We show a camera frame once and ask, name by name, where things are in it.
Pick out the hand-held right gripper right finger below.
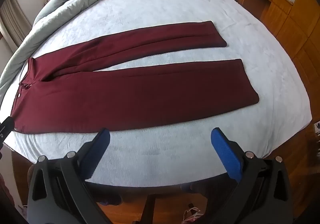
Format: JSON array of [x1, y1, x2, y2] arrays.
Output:
[[211, 128, 293, 224]]

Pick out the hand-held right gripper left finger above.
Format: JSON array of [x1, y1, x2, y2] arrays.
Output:
[[27, 128, 110, 224]]

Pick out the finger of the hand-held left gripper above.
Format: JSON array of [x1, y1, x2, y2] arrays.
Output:
[[0, 116, 14, 149]]

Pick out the maroon pants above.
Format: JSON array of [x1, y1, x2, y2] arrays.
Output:
[[11, 20, 259, 134]]

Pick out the purple slipper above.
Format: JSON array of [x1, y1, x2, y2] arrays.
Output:
[[100, 194, 123, 206]]

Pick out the red patterned bag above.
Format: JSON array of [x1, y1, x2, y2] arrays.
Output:
[[182, 208, 205, 224]]

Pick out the beige curtain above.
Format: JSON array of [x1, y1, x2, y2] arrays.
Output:
[[0, 0, 25, 47]]

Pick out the light blue plush bed blanket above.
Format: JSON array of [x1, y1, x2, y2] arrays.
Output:
[[10, 0, 313, 187]]

